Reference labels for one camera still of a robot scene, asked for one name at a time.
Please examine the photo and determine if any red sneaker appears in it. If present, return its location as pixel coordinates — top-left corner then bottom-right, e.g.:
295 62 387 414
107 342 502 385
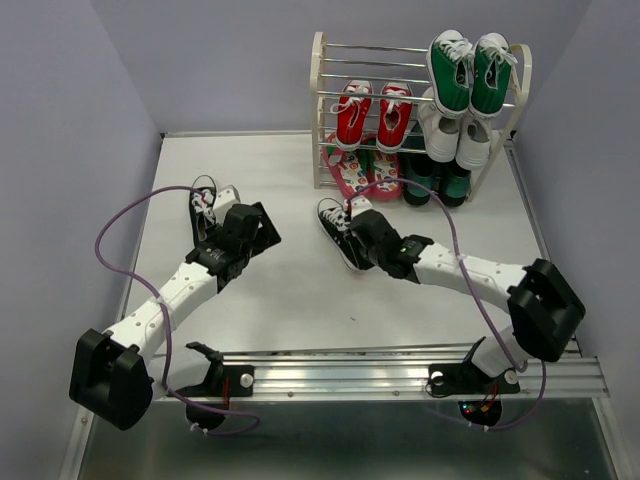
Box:
330 79 373 151
376 81 413 154

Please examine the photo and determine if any left green sneaker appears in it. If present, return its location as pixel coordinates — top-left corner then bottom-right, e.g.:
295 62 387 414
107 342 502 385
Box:
426 29 473 118

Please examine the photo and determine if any pink patterned sandal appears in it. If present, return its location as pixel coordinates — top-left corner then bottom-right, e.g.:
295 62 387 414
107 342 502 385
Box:
367 150 402 201
322 133 369 198

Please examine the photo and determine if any cream metal shoe shelf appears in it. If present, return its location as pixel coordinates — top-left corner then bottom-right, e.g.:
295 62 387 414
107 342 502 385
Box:
309 32 533 201

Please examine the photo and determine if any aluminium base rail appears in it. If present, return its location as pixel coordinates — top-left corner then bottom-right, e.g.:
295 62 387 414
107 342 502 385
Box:
223 342 609 403

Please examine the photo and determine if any right dark green shoe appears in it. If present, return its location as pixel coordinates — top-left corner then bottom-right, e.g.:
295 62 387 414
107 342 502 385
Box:
438 161 471 208

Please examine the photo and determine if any white shoe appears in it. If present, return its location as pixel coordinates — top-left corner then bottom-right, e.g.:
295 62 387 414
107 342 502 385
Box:
417 101 461 163
455 114 492 171

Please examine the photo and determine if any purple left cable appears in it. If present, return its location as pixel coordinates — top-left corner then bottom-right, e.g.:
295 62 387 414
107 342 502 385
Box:
94 184 261 436

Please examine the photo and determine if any right green sneaker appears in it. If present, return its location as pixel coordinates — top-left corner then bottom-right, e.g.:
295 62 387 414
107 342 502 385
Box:
469 32 517 120

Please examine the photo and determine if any dark green shoe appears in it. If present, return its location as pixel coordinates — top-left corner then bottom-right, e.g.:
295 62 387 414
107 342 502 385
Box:
438 161 471 208
399 153 440 206

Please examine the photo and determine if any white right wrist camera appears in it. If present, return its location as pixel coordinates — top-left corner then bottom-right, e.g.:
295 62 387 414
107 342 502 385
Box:
349 196 373 219

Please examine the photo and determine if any black sneaker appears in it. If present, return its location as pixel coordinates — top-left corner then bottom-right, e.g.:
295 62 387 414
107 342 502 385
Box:
316 198 373 271
188 174 218 247

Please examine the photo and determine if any right white shoe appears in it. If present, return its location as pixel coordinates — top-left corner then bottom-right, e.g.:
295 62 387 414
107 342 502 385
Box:
455 114 492 171

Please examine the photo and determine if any left white shoe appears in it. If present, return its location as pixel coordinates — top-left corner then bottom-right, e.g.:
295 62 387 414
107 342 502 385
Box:
417 101 461 163

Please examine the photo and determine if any left dark green shoe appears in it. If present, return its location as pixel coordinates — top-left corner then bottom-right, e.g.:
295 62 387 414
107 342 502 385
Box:
399 153 440 206

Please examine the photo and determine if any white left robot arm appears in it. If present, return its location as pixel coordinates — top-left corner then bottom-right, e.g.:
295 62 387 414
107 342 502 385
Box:
69 200 281 434

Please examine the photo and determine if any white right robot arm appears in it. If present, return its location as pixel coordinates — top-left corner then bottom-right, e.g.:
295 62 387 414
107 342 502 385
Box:
349 210 586 390

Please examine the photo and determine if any green sneaker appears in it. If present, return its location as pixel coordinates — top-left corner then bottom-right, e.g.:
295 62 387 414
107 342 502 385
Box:
469 32 517 120
426 29 473 118

